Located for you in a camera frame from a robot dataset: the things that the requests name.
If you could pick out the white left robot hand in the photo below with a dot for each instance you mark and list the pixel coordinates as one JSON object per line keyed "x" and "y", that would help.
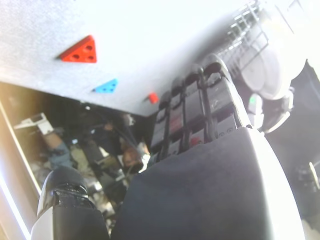
{"x": 200, "y": 187}

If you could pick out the red cylinder with white cross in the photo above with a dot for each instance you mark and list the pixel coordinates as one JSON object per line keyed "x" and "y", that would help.
{"x": 153, "y": 98}

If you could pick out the blue triangle block with holes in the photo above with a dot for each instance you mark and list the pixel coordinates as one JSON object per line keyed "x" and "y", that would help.
{"x": 98, "y": 89}

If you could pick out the red triangle block with holes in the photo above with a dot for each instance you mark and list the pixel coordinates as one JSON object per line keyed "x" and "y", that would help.
{"x": 67, "y": 57}

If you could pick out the white frame with light strip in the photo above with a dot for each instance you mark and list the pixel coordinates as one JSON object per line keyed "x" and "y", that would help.
{"x": 12, "y": 206}

